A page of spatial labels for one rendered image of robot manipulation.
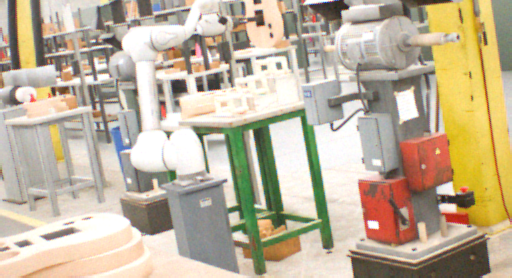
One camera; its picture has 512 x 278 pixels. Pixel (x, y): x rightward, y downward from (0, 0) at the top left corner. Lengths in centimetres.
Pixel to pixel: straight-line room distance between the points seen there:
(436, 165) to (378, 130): 32
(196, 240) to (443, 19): 194
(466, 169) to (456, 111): 35
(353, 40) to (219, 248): 127
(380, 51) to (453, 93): 121
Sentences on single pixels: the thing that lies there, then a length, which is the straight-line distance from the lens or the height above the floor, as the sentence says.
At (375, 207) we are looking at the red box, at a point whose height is 49.
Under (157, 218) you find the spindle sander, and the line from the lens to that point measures 675.
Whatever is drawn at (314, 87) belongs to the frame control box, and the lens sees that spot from 431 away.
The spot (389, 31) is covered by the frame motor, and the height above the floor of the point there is 131.
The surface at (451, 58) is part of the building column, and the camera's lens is 532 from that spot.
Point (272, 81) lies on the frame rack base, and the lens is 529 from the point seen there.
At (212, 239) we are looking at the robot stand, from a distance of 463.
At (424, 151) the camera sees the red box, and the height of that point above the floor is 74.
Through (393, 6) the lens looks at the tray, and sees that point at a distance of 433.
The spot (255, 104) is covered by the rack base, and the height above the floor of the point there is 98.
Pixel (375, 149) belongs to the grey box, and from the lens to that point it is 428.
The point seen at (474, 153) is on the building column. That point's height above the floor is 48.
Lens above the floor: 154
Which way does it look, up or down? 8 degrees down
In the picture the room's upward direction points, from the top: 10 degrees counter-clockwise
